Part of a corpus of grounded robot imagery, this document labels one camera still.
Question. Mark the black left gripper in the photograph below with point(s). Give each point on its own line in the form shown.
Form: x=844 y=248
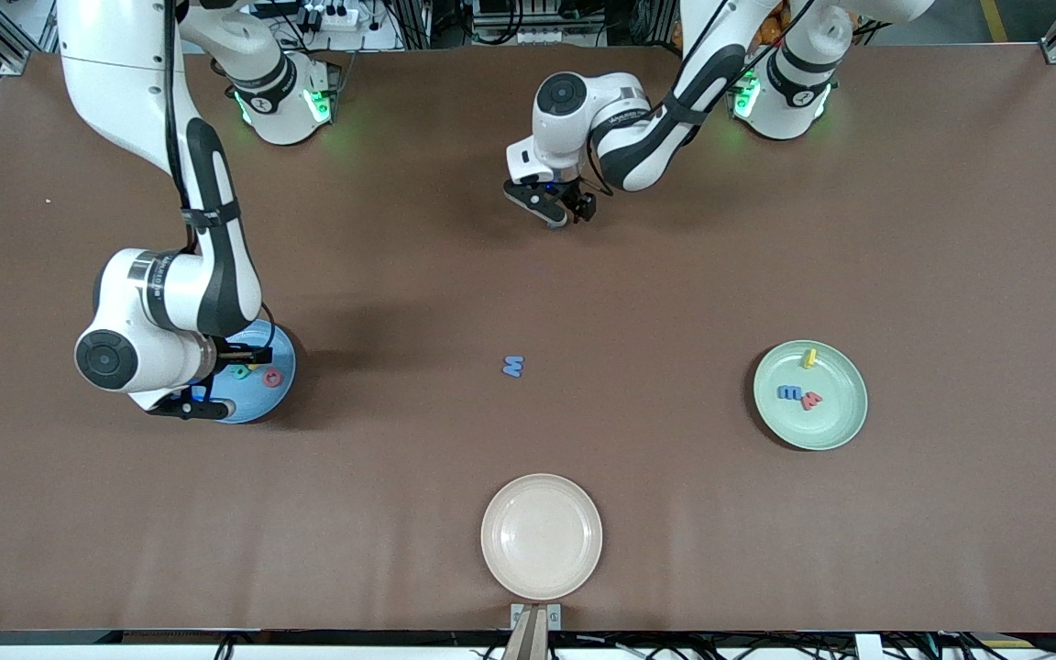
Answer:
x=579 y=200

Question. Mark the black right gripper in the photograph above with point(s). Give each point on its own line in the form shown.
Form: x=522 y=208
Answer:
x=233 y=353

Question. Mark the teal foam letter R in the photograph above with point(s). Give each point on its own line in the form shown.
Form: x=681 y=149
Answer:
x=240 y=372

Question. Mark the red foam letter Q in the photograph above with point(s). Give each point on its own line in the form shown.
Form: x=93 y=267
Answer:
x=272 y=377

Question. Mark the blue foam uppercase W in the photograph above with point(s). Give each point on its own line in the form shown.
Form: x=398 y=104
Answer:
x=513 y=368

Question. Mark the yellow foam letter i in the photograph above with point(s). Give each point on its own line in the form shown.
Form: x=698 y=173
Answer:
x=808 y=358

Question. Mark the blue foam lowercase m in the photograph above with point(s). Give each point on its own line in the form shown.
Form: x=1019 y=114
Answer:
x=789 y=392

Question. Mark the red foam lowercase w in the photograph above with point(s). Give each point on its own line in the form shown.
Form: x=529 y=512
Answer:
x=811 y=400

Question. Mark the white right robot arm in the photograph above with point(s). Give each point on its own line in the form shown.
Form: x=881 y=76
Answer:
x=125 y=92

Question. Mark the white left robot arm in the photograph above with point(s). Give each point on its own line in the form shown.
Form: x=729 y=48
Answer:
x=638 y=137

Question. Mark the blue plate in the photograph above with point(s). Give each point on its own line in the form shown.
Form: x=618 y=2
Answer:
x=280 y=394

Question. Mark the green plate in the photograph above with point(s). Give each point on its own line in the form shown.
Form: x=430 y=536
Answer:
x=821 y=426

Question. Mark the beige plate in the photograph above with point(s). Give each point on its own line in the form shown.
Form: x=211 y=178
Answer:
x=542 y=536

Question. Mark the bag of orange items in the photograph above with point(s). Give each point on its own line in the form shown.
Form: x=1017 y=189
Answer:
x=769 y=27

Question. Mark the white power strip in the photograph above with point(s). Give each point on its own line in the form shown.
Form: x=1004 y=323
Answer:
x=335 y=16

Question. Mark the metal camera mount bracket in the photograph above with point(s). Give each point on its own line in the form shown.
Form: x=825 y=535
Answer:
x=535 y=619

